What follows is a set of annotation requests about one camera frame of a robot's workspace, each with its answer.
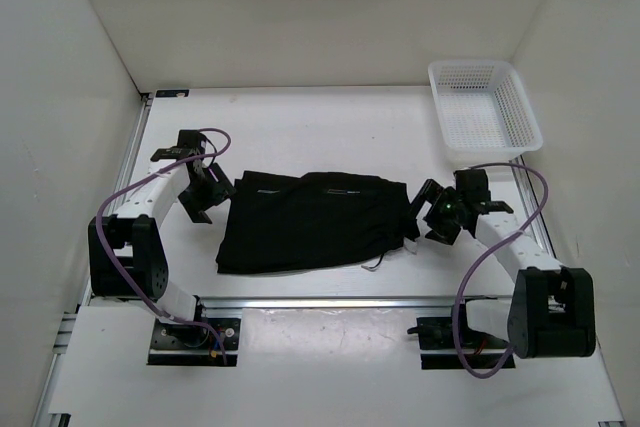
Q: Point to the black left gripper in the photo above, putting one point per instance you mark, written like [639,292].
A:
[222,189]

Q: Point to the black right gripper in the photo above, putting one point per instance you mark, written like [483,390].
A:
[435,195]

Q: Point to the black shorts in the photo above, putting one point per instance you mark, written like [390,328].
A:
[320,220]

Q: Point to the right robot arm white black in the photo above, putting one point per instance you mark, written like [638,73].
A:
[551,312]

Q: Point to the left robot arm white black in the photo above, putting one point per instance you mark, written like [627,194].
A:
[126,254]

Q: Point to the white perforated plastic basket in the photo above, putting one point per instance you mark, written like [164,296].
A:
[483,111]

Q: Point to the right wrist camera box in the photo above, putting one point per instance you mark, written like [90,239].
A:
[472,185]

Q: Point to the aluminium front rail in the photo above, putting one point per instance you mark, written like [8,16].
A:
[328,302]

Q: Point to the aluminium rail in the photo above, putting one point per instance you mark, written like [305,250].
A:
[43,417]
[533,226]
[328,302]

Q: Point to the aluminium right side rail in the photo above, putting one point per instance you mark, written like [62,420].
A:
[533,226]

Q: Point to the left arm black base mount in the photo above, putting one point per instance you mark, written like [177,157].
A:
[177,345]

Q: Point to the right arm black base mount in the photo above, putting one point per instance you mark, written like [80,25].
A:
[433,330]

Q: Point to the aluminium left side rail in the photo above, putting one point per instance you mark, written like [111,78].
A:
[43,417]

